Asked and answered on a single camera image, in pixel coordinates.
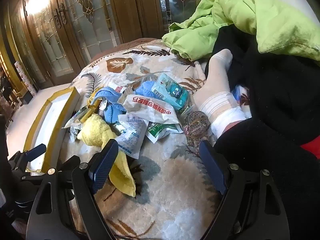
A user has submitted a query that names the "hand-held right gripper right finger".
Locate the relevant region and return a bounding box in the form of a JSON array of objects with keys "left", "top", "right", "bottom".
[{"left": 198, "top": 141, "right": 291, "bottom": 240}]

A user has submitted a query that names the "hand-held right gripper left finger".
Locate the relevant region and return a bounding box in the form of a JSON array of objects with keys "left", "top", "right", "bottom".
[{"left": 25, "top": 139, "right": 119, "bottom": 240}]

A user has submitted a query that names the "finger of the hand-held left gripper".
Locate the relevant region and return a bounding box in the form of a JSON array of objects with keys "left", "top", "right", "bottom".
[
  {"left": 58, "top": 155, "right": 81, "bottom": 174},
  {"left": 8, "top": 143, "right": 47, "bottom": 173}
]

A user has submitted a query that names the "yellow towel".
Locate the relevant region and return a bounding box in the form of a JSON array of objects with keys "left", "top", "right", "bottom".
[{"left": 77, "top": 114, "right": 137, "bottom": 197}]

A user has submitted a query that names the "gold-rimmed white box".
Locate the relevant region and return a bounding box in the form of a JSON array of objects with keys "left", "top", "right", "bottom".
[{"left": 24, "top": 87, "right": 80, "bottom": 174}]

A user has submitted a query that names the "light blue towel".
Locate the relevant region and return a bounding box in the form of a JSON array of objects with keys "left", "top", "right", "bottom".
[{"left": 94, "top": 87, "right": 127, "bottom": 125}]

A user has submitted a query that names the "white packet with red print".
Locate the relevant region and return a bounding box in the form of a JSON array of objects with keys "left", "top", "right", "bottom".
[{"left": 124, "top": 94, "right": 181, "bottom": 128}]

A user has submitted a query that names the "crumpled silver white packet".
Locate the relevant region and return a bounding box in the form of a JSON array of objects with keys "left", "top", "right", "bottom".
[{"left": 62, "top": 119, "right": 83, "bottom": 142}]

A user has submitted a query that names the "leaf-print plush blanket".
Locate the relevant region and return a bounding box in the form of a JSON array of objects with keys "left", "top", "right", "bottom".
[{"left": 60, "top": 38, "right": 253, "bottom": 240}]

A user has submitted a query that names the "white packet with blue print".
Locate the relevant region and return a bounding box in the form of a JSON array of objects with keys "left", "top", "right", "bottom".
[{"left": 116, "top": 114, "right": 150, "bottom": 159}]

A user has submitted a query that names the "person's black trouser leg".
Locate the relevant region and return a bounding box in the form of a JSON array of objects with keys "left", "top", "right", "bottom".
[{"left": 214, "top": 120, "right": 320, "bottom": 240}]

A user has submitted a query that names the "gold green foil packet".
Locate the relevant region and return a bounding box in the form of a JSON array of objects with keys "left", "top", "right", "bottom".
[{"left": 74, "top": 104, "right": 95, "bottom": 121}]

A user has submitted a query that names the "green white packet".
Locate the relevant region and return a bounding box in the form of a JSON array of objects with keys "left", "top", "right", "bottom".
[{"left": 145, "top": 121, "right": 184, "bottom": 144}]

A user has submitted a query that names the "dark wooden furniture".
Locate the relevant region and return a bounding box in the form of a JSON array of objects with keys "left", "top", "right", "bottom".
[{"left": 0, "top": 67, "right": 16, "bottom": 122}]

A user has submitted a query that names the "row of red white cartons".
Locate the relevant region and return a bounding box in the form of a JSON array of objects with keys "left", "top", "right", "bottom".
[{"left": 14, "top": 61, "right": 37, "bottom": 98}]

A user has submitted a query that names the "small white red packet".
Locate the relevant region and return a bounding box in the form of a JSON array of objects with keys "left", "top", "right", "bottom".
[{"left": 110, "top": 82, "right": 128, "bottom": 96}]

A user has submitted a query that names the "person's white socked foot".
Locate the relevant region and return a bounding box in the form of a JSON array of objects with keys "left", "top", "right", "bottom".
[{"left": 194, "top": 49, "right": 247, "bottom": 139}]

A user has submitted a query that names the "teal cartoon packet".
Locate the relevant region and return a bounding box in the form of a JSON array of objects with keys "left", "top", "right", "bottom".
[{"left": 151, "top": 72, "right": 191, "bottom": 111}]

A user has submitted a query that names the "bright blue fuzzy cloth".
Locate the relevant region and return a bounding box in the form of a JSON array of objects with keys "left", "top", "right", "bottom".
[{"left": 136, "top": 80, "right": 160, "bottom": 101}]

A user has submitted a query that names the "red cloth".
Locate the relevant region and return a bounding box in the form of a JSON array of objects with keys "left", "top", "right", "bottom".
[{"left": 299, "top": 137, "right": 320, "bottom": 159}]

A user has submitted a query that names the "black cloth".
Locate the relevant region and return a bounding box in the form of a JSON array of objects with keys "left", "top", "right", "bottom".
[{"left": 204, "top": 25, "right": 320, "bottom": 143}]

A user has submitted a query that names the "wooden glass double door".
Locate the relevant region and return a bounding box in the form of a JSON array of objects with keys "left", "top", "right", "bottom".
[{"left": 22, "top": 0, "right": 125, "bottom": 85}]

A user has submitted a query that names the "lime green padded jacket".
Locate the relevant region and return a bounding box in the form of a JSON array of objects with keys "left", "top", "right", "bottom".
[{"left": 162, "top": 0, "right": 320, "bottom": 62}]

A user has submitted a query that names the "wooden glass side door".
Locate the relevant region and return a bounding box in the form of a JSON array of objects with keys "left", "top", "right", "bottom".
[{"left": 132, "top": 0, "right": 233, "bottom": 39}]

